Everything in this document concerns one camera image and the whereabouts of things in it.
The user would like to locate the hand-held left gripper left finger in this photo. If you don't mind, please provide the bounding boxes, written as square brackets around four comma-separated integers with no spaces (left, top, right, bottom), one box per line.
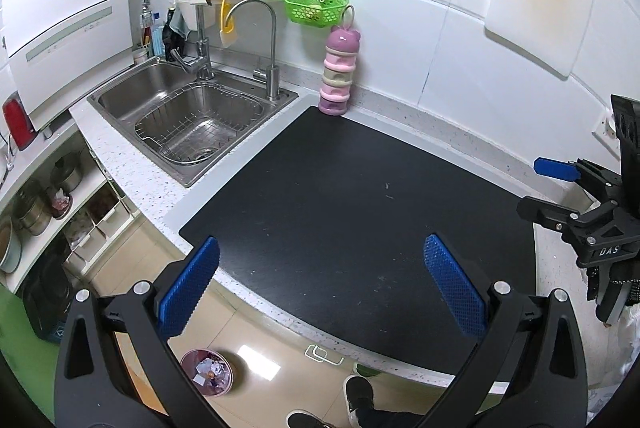
[52,236,226,428]

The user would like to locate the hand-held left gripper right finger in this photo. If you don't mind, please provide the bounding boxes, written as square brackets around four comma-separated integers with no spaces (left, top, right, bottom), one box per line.
[415,234,588,428]

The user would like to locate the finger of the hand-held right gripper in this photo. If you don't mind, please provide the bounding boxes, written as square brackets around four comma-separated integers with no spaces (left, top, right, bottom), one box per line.
[533,156,584,183]
[517,196,601,234]

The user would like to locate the purple round trash can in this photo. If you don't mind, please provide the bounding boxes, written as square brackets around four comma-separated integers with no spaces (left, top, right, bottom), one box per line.
[179,348,235,395]

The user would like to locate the white cloth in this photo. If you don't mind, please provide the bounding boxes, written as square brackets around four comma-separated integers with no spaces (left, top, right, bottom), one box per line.
[595,303,640,409]

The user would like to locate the white storage bin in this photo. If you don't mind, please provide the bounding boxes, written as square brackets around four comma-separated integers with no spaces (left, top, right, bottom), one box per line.
[64,208,109,260]
[87,184,134,235]

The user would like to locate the black counter mat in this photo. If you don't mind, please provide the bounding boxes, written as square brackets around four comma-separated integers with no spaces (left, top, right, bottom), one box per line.
[178,105,537,376]

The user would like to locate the black frying pan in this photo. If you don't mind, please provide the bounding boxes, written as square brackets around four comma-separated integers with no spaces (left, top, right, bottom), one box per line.
[22,252,74,340]

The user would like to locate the person's black shoe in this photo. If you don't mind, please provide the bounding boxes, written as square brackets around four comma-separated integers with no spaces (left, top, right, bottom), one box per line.
[344,376,382,428]
[287,411,337,428]

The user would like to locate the steel cooking pot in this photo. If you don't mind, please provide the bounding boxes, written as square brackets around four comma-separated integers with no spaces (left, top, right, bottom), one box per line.
[49,152,84,192]

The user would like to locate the stacked steel pots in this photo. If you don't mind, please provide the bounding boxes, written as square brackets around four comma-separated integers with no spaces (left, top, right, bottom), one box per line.
[12,192,54,237]

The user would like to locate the pale green bowl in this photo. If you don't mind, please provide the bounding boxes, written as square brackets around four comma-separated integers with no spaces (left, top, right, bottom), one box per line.
[0,217,24,274]

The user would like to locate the green cabinet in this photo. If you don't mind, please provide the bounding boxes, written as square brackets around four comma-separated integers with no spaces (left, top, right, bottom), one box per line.
[0,285,63,428]

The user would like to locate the white open shelf unit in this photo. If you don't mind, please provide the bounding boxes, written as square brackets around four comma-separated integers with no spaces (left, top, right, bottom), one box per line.
[0,120,137,294]

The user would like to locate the stainless steel sink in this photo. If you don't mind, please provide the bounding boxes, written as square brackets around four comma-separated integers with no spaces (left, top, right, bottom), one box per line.
[86,58,300,188]

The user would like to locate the thin gooseneck steel faucet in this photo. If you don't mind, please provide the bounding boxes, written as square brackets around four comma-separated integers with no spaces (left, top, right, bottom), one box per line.
[222,0,282,102]

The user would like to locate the pink stacked bear container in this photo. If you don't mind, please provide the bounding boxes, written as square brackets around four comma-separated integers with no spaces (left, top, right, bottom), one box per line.
[318,5,363,117]

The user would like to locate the large chrome kitchen faucet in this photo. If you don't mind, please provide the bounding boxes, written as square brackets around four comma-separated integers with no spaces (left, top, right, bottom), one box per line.
[142,0,217,82]

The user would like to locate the red appliance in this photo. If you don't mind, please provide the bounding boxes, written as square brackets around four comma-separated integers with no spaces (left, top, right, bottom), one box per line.
[2,95,39,152]

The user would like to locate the yellow plastic scoop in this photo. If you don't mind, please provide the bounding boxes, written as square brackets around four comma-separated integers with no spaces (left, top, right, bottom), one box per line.
[218,0,236,47]

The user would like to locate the white countertop dishwasher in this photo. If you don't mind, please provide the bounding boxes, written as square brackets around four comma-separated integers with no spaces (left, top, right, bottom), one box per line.
[0,0,139,132]

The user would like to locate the white sink caddy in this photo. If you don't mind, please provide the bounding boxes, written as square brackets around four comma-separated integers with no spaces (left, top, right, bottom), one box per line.
[175,0,294,32]

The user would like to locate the green plastic hanging basket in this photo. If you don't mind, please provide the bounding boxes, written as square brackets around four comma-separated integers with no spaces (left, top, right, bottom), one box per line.
[280,0,350,28]

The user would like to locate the white wall socket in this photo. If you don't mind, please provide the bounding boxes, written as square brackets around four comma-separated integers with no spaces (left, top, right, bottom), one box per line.
[592,107,619,139]

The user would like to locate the wire sink basket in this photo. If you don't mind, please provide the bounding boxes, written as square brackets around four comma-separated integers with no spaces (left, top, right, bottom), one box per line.
[134,83,266,165]

